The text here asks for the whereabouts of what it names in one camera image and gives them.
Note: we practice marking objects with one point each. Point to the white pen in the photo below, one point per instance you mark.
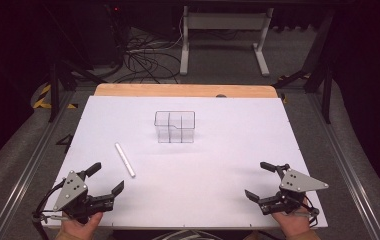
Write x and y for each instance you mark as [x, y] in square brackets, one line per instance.
[124, 160]

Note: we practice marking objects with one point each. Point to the yellow black hazard tape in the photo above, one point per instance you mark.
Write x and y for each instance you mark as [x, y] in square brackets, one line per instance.
[41, 100]

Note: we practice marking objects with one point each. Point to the black metal stand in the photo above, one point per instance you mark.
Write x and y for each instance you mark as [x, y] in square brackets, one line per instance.
[54, 93]
[327, 100]

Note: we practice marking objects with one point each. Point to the person's dark striped clothing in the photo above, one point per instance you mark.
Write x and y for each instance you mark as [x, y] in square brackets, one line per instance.
[184, 236]

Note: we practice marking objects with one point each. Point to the person's left hand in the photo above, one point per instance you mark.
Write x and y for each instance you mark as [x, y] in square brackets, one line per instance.
[78, 229]

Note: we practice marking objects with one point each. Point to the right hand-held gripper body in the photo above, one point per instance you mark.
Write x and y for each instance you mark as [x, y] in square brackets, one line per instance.
[298, 182]

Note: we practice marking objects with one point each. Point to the black triangular bracket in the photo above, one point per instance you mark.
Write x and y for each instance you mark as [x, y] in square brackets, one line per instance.
[68, 143]

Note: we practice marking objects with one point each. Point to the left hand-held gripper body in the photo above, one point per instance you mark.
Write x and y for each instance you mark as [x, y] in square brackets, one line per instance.
[69, 193]

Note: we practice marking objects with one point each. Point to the aluminium floor rail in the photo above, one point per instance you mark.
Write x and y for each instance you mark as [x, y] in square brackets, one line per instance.
[28, 173]
[344, 173]

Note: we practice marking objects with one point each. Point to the clear plastic organizer box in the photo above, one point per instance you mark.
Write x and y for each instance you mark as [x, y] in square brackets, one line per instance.
[174, 128]

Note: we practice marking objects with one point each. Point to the white table cover board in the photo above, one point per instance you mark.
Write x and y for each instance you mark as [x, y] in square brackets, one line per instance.
[211, 173]

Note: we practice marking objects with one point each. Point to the white metal desk frame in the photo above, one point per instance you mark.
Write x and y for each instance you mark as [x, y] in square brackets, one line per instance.
[224, 20]

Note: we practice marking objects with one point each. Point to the person's right hand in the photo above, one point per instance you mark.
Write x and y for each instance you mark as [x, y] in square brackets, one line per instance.
[293, 223]

